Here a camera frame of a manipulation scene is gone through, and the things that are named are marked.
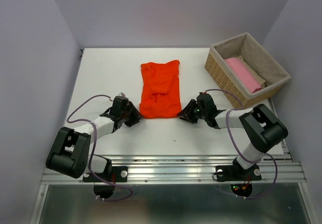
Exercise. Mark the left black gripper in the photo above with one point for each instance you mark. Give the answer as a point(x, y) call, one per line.
point(136, 115)

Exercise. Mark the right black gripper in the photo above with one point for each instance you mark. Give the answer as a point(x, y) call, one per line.
point(186, 113)

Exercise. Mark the orange t shirt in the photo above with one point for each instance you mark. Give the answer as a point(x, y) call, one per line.
point(160, 96)

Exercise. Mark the wicker basket with liner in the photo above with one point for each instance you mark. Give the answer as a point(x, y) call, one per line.
point(257, 58)

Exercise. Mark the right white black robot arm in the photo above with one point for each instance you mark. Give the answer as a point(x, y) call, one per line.
point(261, 125)

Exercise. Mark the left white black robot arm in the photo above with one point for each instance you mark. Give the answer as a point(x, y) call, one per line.
point(70, 152)

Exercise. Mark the pink rolled t shirt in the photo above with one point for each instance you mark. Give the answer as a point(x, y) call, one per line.
point(243, 74)

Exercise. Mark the beige rolled t shirt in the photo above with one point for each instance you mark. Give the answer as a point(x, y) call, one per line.
point(258, 78)

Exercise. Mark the aluminium mounting rail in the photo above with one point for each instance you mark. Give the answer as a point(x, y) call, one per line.
point(148, 170)

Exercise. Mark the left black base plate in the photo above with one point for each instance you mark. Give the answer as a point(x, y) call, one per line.
point(111, 174)

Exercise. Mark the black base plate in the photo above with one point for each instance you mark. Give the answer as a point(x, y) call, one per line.
point(111, 174)
point(236, 173)

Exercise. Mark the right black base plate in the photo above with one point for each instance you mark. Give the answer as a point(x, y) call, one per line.
point(236, 173)

